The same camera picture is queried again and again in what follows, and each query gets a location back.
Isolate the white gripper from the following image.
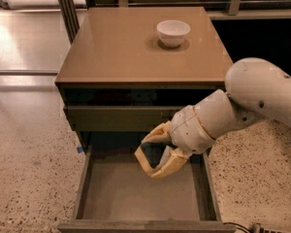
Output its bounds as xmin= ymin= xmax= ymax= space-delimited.
xmin=135 ymin=106 xmax=215 ymax=179

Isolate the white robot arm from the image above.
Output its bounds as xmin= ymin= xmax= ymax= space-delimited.
xmin=135 ymin=58 xmax=291 ymax=179

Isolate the brown drawer cabinet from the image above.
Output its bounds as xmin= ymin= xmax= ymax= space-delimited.
xmin=55 ymin=7 xmax=232 ymax=150

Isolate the blue tape piece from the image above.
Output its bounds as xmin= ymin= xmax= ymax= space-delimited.
xmin=77 ymin=146 xmax=84 ymax=153

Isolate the white ceramic bowl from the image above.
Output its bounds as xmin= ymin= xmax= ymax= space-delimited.
xmin=156 ymin=20 xmax=191 ymax=48

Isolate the metal railing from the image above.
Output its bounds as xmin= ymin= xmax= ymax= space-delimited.
xmin=58 ymin=0 xmax=291 ymax=39

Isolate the black cable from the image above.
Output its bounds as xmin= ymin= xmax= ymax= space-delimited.
xmin=223 ymin=221 xmax=252 ymax=233

